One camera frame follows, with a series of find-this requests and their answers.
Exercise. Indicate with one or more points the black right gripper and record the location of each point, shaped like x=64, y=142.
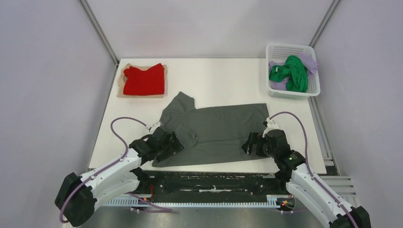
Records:
x=248, y=147

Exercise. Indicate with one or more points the beige folded t shirt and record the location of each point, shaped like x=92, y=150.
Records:
x=122, y=79

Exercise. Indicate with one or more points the grey t shirt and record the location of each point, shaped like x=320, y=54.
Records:
x=210, y=135

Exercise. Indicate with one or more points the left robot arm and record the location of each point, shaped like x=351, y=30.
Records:
x=81, y=195

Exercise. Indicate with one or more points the green t shirt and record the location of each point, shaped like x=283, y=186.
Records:
x=290, y=76

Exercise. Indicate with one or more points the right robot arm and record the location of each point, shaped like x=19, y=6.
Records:
x=294, y=174

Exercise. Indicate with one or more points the white plastic laundry basket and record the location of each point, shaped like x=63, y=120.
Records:
x=278, y=53

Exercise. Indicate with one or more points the right aluminium corner post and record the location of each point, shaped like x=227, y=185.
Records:
x=324, y=22

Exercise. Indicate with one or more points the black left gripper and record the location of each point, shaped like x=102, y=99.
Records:
x=172, y=149

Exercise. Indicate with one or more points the white slotted cable duct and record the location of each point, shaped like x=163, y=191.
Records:
x=269, y=202

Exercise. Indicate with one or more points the left aluminium corner post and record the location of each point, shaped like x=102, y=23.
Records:
x=99, y=31

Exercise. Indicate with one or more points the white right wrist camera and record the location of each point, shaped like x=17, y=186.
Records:
x=270, y=125

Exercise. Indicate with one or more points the red folded t shirt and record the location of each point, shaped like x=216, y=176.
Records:
x=144, y=82

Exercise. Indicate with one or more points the aluminium corner post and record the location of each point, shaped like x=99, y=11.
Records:
x=324, y=22
x=99, y=31

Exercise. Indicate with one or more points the lilac t shirt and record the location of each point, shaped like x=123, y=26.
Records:
x=310, y=65

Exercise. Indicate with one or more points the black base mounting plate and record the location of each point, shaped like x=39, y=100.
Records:
x=209, y=187

